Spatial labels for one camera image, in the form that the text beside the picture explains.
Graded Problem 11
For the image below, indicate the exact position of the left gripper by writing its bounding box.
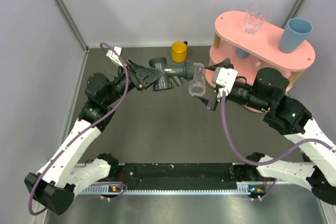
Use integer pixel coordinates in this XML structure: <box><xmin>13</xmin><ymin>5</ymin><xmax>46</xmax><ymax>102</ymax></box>
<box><xmin>104</xmin><ymin>58</ymin><xmax>166</xmax><ymax>105</ymax></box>

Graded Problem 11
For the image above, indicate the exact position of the grey plastic pipe fitting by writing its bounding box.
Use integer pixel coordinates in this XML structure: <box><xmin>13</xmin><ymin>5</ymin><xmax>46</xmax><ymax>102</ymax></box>
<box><xmin>149</xmin><ymin>57</ymin><xmax>194</xmax><ymax>91</ymax></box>

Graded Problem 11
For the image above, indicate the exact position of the clear trap with grey nut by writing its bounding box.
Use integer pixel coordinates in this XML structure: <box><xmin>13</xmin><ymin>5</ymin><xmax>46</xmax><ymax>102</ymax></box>
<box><xmin>188</xmin><ymin>63</ymin><xmax>206</xmax><ymax>97</ymax></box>

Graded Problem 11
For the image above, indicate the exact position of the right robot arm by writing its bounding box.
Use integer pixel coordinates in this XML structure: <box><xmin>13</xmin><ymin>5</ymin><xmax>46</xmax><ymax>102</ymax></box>
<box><xmin>200</xmin><ymin>58</ymin><xmax>335</xmax><ymax>205</ymax></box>

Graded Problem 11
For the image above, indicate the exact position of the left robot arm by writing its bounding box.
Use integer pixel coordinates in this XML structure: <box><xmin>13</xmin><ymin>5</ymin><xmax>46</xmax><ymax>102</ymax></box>
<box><xmin>24</xmin><ymin>59</ymin><xmax>167</xmax><ymax>216</ymax></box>

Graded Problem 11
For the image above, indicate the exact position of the yellow mug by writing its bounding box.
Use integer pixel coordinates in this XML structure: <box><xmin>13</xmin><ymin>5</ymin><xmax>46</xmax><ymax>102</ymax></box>
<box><xmin>171</xmin><ymin>41</ymin><xmax>188</xmax><ymax>63</ymax></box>

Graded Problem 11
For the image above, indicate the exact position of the pink translucent mug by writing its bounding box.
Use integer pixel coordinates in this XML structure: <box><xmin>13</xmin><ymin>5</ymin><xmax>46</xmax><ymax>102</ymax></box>
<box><xmin>255</xmin><ymin>61</ymin><xmax>262</xmax><ymax>70</ymax></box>

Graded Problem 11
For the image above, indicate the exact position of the clear drinking glass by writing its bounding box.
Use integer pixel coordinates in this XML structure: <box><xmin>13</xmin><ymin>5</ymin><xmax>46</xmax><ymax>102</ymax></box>
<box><xmin>243</xmin><ymin>3</ymin><xmax>270</xmax><ymax>35</ymax></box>

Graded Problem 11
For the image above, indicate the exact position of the tall blue cup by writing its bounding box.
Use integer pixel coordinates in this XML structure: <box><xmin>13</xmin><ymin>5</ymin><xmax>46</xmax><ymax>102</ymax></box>
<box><xmin>278</xmin><ymin>17</ymin><xmax>313</xmax><ymax>54</ymax></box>

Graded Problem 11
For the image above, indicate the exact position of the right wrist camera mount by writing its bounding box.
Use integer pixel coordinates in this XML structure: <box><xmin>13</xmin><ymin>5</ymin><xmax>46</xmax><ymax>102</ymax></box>
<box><xmin>212</xmin><ymin>67</ymin><xmax>238</xmax><ymax>98</ymax></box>

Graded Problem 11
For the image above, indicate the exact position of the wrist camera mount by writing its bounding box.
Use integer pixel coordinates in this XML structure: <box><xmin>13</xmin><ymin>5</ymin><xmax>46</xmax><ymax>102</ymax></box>
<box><xmin>212</xmin><ymin>67</ymin><xmax>238</xmax><ymax>98</ymax></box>
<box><xmin>106</xmin><ymin>47</ymin><xmax>122</xmax><ymax>67</ymax></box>

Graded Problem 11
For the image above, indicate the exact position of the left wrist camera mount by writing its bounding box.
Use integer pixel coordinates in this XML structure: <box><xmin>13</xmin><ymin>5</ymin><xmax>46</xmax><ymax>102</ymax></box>
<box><xmin>106</xmin><ymin>47</ymin><xmax>122</xmax><ymax>67</ymax></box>

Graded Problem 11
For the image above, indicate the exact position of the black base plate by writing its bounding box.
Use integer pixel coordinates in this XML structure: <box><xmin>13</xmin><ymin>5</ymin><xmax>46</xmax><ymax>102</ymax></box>
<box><xmin>118</xmin><ymin>163</ymin><xmax>252</xmax><ymax>190</ymax></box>

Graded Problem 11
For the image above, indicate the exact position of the grey slotted cable duct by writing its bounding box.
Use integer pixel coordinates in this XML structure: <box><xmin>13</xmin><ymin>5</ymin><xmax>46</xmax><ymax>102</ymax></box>
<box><xmin>80</xmin><ymin>184</ymin><xmax>266</xmax><ymax>196</ymax></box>

